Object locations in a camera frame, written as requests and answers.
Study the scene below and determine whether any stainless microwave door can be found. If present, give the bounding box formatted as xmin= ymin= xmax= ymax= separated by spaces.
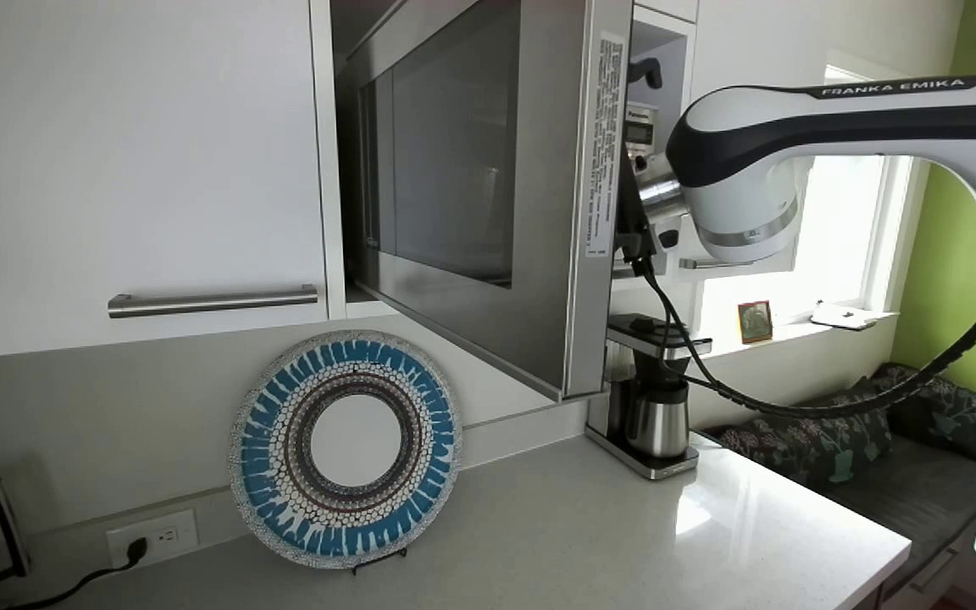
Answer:
xmin=332 ymin=0 xmax=634 ymax=400

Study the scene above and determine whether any white wall outlet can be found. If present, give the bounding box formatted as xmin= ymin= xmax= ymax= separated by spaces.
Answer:
xmin=104 ymin=510 xmax=199 ymax=572

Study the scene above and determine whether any stainless steel microwave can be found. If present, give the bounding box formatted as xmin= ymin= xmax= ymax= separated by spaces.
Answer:
xmin=618 ymin=98 xmax=664 ymax=158

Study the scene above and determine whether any black power cable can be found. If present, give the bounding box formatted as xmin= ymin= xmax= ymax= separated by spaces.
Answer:
xmin=10 ymin=537 xmax=152 ymax=610

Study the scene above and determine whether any small dark picture frame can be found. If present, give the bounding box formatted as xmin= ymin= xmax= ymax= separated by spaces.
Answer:
xmin=736 ymin=299 xmax=777 ymax=347

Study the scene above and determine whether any white wall cabinet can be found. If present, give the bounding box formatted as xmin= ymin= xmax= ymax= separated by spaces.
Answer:
xmin=672 ymin=0 xmax=967 ymax=276

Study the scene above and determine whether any bright window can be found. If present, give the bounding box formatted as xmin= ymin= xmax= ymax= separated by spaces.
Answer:
xmin=788 ymin=61 xmax=931 ymax=314

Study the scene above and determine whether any black plate stand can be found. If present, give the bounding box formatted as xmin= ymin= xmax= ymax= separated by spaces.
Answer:
xmin=350 ymin=547 xmax=413 ymax=572

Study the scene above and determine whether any wide white cabinet door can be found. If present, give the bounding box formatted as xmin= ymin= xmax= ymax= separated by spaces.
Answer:
xmin=0 ymin=0 xmax=338 ymax=367

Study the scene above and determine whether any long steel cabinet handle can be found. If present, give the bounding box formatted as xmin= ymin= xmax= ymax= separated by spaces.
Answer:
xmin=104 ymin=286 xmax=322 ymax=321

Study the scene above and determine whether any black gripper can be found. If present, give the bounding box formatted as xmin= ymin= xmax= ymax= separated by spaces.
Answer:
xmin=612 ymin=155 xmax=685 ymax=282

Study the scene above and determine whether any dark floral bench cushion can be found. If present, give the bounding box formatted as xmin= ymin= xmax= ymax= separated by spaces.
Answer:
xmin=712 ymin=363 xmax=976 ymax=489

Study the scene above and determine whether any steel black coffee maker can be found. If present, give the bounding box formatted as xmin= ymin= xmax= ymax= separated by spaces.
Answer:
xmin=582 ymin=312 xmax=716 ymax=484

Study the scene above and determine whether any white folded paper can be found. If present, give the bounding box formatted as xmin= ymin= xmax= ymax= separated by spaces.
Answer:
xmin=805 ymin=299 xmax=899 ymax=332

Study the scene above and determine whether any blue patterned decorative plate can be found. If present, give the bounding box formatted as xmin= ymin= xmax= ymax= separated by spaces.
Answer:
xmin=227 ymin=330 xmax=465 ymax=572

